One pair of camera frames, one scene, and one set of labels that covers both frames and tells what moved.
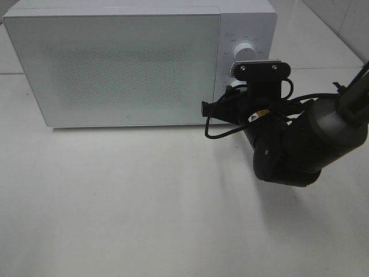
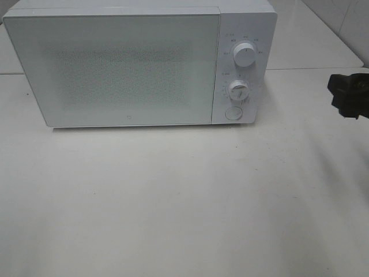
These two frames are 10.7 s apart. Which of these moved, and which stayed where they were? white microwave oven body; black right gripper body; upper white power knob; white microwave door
Moved: black right gripper body
Stayed: white microwave door; white microwave oven body; upper white power knob
